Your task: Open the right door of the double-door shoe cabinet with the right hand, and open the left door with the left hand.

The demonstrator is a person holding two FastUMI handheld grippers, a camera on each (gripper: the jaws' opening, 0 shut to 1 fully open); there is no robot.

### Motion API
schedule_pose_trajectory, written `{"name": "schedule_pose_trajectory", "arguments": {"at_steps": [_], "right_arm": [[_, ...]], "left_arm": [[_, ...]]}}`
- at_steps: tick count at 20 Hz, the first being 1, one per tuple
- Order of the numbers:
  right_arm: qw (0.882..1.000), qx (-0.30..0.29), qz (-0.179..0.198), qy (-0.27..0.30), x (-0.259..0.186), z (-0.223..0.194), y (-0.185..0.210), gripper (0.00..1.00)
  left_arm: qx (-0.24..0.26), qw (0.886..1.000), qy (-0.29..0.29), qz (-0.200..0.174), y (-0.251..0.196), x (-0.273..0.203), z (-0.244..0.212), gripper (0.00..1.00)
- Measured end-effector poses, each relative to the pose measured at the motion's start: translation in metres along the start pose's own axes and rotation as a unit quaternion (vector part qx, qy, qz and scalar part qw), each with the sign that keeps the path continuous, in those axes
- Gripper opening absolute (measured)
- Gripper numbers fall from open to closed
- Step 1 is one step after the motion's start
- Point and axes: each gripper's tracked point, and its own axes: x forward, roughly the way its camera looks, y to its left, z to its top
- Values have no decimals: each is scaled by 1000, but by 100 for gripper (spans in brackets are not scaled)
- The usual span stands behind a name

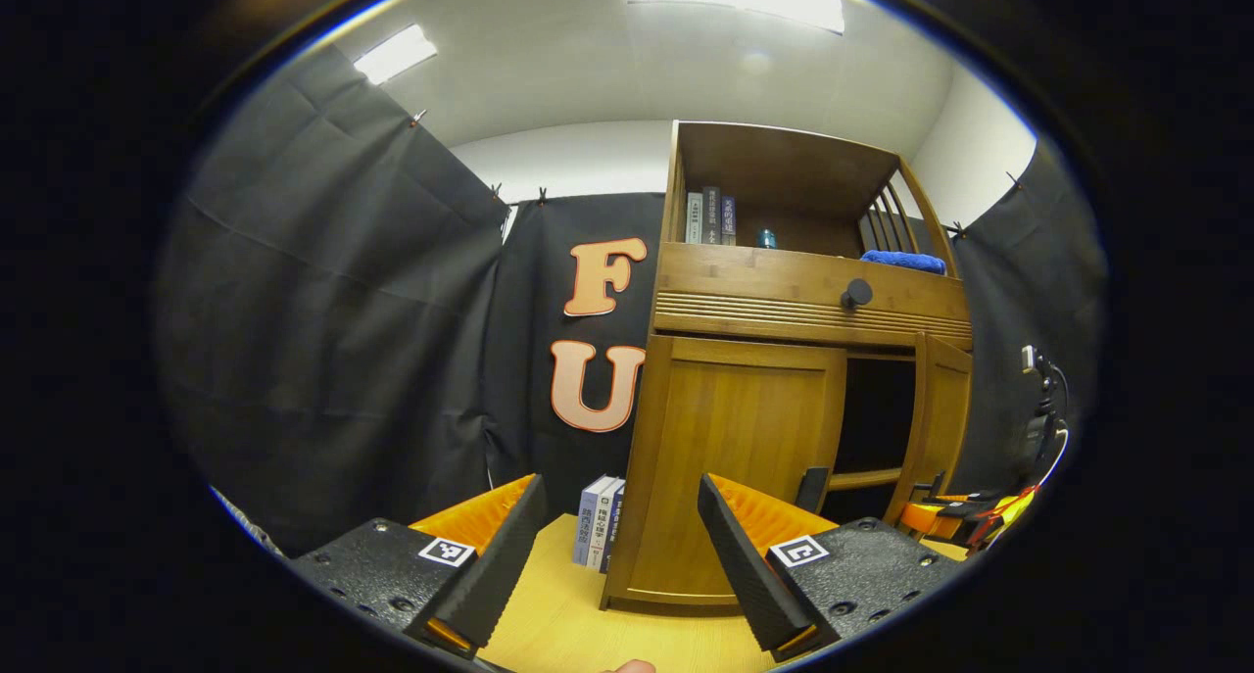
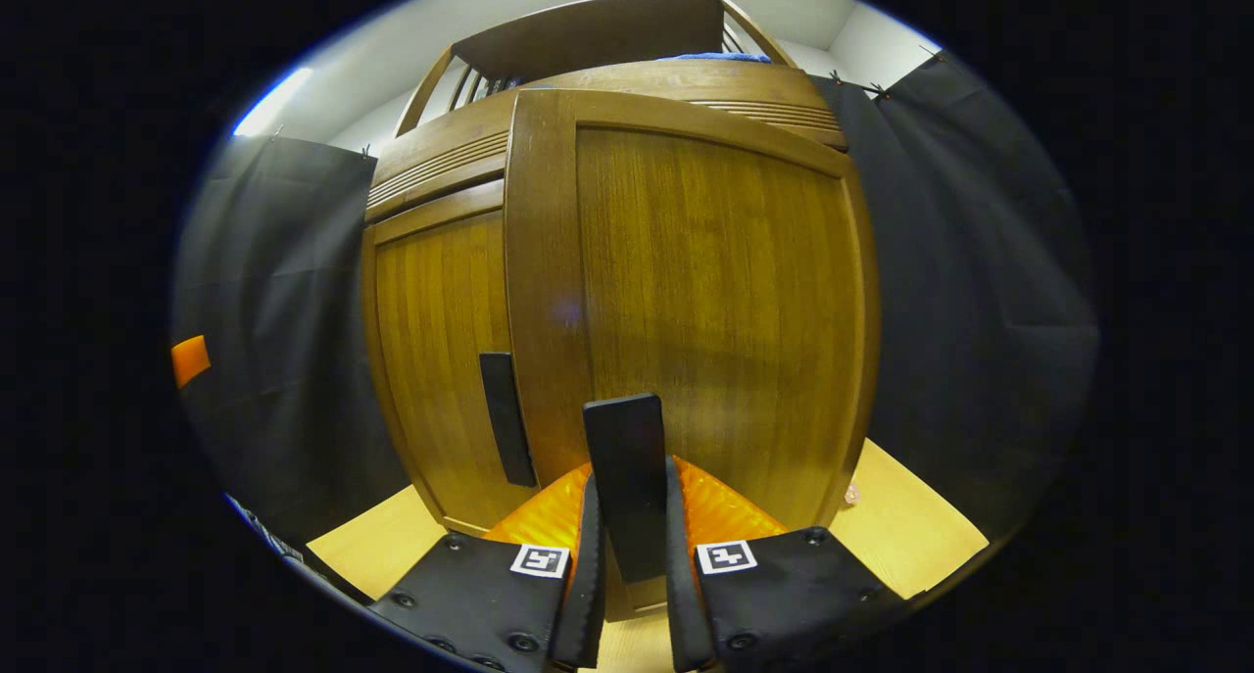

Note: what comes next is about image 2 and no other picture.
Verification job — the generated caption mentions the wooden double-door shoe cabinet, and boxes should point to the wooden double-door shoe cabinet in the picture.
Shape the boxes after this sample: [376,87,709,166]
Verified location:
[361,0,849,547]

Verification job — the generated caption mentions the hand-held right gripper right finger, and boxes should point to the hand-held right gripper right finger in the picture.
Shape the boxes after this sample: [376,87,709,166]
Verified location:
[664,456,910,673]

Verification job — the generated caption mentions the wooden cabinet door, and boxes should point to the wooden cabinet door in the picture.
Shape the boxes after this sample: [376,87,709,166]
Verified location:
[505,88,881,620]
[362,178,538,539]

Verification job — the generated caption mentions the black backdrop cloth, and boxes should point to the black backdrop cloth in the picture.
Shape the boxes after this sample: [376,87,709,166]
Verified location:
[171,54,1098,547]

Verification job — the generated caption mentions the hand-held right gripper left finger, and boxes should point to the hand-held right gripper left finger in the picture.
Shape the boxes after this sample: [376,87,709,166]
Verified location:
[370,462,608,672]

